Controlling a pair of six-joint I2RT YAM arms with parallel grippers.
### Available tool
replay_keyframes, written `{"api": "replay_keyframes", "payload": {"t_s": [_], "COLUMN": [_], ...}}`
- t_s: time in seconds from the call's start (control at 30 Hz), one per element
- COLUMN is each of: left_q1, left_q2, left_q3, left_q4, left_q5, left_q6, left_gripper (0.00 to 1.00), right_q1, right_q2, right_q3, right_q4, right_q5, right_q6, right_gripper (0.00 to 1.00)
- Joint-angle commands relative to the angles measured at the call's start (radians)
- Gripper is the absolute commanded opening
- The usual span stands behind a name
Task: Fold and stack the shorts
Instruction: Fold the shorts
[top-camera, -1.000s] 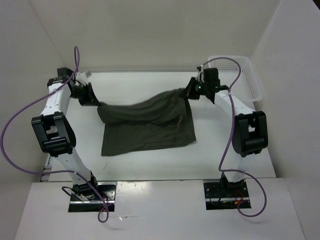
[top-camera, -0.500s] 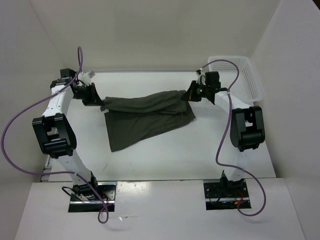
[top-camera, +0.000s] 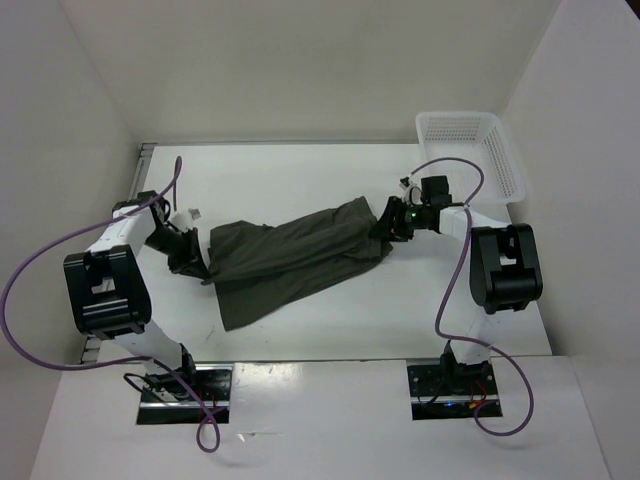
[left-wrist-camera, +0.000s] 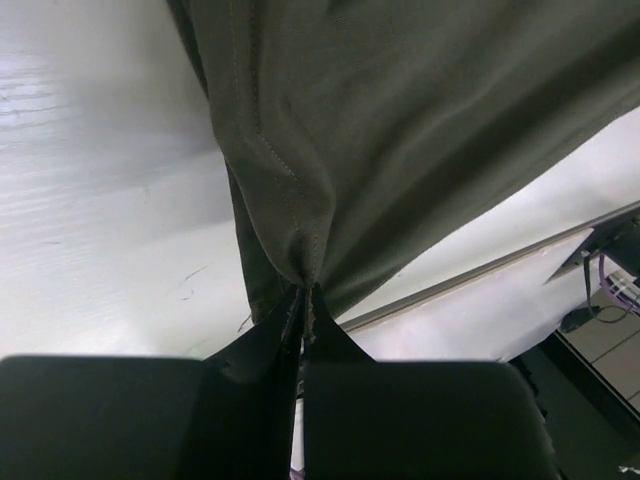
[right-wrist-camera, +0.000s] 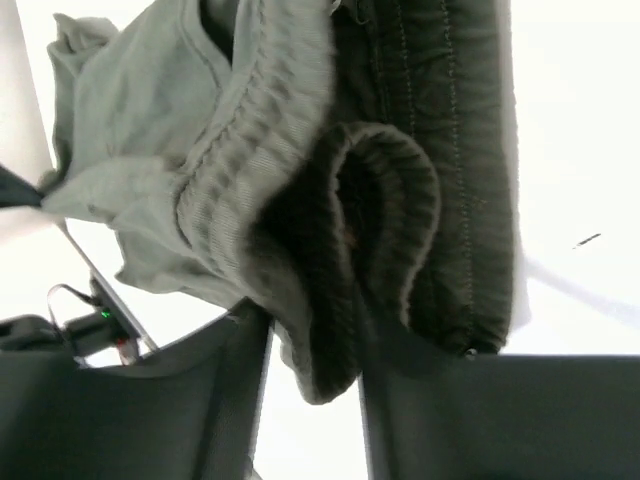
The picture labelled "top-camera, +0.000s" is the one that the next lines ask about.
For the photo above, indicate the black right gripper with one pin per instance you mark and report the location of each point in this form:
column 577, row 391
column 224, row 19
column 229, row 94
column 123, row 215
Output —
column 391, row 229

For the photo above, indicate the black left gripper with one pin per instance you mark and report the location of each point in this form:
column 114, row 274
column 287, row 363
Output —
column 191, row 263

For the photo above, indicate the olive green shorts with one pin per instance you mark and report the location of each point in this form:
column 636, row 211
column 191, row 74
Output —
column 257, row 269

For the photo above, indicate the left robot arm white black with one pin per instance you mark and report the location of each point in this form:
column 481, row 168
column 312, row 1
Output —
column 110, row 300

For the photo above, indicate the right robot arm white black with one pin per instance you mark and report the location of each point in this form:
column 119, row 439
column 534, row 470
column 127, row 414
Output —
column 504, row 271

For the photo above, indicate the white perforated plastic basket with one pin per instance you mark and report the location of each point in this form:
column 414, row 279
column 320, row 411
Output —
column 472, row 150

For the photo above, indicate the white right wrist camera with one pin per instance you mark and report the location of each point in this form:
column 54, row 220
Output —
column 412, row 193

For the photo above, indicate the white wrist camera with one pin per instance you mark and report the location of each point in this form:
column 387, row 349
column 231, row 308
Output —
column 412, row 193
column 184, row 220

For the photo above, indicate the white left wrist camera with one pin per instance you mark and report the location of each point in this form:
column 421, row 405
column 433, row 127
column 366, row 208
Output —
column 184, row 220

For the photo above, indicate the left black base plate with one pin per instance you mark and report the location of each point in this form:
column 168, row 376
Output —
column 163, row 401

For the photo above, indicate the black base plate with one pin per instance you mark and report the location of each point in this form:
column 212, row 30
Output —
column 163, row 401
column 433, row 398

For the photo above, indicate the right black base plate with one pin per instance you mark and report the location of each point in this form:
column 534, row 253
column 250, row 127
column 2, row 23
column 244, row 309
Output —
column 433, row 398

